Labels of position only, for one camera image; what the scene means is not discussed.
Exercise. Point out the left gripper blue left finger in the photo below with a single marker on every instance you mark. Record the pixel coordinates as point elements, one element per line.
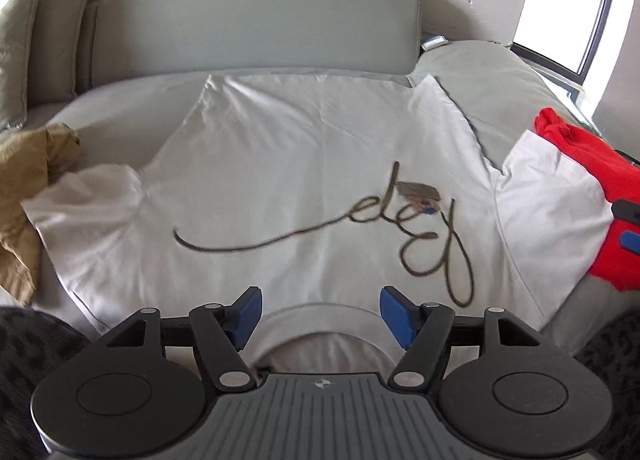
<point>220,332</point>

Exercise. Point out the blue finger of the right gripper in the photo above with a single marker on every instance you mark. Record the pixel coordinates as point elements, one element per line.
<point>630,241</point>
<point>626,210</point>

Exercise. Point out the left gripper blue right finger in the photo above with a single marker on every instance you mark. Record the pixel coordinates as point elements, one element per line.
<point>422,331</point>

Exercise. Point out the white t-shirt with script print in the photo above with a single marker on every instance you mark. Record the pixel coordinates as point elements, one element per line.
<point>321,191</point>

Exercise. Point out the red garment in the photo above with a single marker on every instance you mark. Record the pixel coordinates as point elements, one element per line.
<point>609,177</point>

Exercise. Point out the black fuzzy blanket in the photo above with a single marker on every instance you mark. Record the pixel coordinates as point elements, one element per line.
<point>33,344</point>

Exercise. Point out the small white device on sofa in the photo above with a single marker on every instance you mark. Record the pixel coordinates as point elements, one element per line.
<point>432,42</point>

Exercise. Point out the tan brown garment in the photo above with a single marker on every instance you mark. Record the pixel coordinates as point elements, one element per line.
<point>30,162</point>

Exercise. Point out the grey-green sofa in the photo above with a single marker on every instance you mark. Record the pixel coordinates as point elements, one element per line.
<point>144,63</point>

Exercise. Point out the rear grey-green cushion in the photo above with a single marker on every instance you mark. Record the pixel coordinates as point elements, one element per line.
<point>53,52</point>

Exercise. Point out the grey-green cushion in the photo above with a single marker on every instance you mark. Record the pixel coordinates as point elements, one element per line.
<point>53,52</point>
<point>17,23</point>

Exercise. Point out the front grey-green cushion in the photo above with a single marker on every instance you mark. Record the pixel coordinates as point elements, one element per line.
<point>17,23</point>

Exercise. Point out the window with black frame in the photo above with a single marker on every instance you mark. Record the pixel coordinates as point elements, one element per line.
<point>561,36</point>

